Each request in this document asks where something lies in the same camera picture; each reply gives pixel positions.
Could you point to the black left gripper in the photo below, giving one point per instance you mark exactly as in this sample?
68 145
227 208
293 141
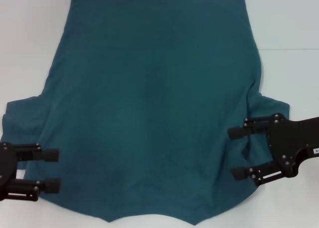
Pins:
7 163

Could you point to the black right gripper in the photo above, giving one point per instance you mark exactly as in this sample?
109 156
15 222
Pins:
286 138

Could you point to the teal blue t-shirt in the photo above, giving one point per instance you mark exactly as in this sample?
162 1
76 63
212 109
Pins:
149 88

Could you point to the white number label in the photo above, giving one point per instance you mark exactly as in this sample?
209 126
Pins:
316 151

